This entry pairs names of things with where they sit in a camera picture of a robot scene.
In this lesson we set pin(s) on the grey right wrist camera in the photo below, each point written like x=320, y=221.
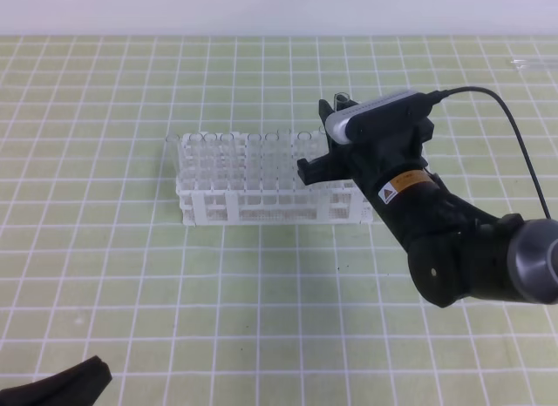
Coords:
x=378, y=118

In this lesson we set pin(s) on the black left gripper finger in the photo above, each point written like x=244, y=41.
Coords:
x=80, y=385

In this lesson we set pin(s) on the test tube in rack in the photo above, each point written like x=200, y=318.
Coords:
x=302, y=145
x=322, y=142

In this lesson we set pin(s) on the green checkered tablecloth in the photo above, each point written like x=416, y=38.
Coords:
x=95, y=258

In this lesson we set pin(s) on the clear glass test tube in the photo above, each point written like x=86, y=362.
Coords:
x=341, y=101

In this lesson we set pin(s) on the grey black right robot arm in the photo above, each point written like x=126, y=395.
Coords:
x=454, y=249

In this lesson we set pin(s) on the clear spare glass tube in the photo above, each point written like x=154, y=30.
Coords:
x=535, y=64

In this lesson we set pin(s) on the white plastic test tube rack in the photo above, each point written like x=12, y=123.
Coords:
x=235, y=178

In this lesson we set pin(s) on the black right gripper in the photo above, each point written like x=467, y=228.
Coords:
x=371, y=164

